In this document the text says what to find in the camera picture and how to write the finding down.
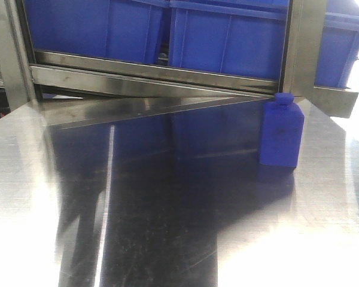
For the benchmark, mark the blue bottle-shaped part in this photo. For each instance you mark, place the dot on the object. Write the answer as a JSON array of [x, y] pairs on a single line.
[[281, 132]]

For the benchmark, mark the stainless steel shelf rack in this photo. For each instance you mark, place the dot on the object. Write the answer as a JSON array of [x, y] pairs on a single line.
[[26, 73]]

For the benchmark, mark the blue plastic bin left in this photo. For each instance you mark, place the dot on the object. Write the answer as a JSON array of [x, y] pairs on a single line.
[[123, 30]]

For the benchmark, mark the blue plastic bin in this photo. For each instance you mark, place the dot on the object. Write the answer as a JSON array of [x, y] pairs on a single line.
[[123, 30], [339, 44], [243, 39]]

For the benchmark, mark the blue plastic bin middle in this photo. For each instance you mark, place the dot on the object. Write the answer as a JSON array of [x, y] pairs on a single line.
[[243, 39]]

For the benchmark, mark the blue plastic bin right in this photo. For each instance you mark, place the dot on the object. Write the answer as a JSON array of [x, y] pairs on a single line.
[[339, 44]]

